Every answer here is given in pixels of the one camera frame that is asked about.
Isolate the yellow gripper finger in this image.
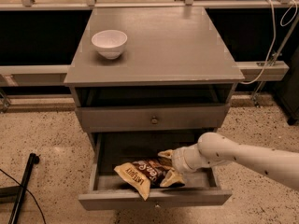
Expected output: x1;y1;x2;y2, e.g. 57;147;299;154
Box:
158;149;173;159
160;170;185;188

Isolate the open grey middle drawer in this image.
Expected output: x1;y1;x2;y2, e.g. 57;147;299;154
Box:
78;131;232;210

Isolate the black stand leg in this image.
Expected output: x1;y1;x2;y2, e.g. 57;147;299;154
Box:
0;153;39;224

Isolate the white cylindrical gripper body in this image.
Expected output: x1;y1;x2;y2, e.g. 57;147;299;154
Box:
171;143;232;174

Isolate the metal railing frame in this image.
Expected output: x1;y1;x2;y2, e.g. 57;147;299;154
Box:
0;0;299;114

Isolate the white hanging cable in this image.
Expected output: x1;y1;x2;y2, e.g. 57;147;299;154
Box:
238;0;299;86

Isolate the brown yellow chip bag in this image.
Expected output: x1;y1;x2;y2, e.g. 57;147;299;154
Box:
114;159;173;201

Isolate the black floor cable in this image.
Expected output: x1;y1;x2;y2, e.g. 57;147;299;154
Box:
0;167;47;224

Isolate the white ceramic bowl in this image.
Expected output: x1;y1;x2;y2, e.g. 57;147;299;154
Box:
92;30;128;60

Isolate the grey wooden drawer cabinet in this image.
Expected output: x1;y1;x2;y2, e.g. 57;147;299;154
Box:
64;6;246;151

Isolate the closed grey top drawer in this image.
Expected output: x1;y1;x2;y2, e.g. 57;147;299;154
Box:
76;105;230;133

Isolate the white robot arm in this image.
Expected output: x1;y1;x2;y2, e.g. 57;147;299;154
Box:
158;133;299;190

